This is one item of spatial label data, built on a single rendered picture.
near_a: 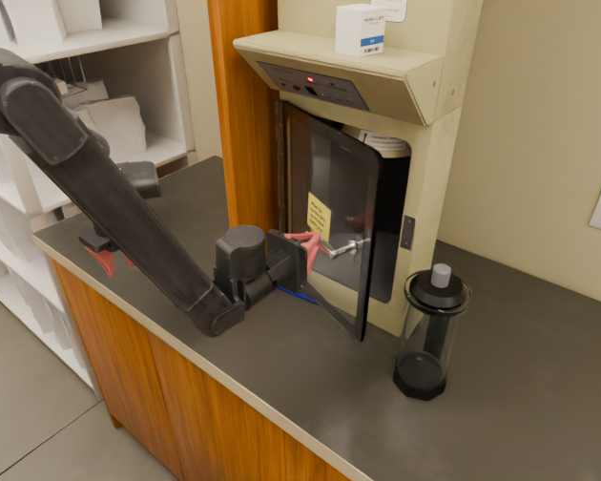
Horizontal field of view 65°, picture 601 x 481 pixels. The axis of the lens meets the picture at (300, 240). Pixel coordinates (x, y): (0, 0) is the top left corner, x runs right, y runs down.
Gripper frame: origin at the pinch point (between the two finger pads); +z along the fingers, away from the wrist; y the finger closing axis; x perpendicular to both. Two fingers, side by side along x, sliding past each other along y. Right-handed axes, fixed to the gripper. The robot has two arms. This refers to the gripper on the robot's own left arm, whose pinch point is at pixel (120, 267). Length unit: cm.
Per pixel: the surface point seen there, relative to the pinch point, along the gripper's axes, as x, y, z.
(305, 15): -20, 32, -45
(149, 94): 94, 75, 2
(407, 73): -45, 21, -42
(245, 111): -8.8, 28.1, -26.7
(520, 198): -53, 76, -4
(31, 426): 79, -12, 112
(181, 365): -5.4, 6.4, 30.5
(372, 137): -34, 35, -26
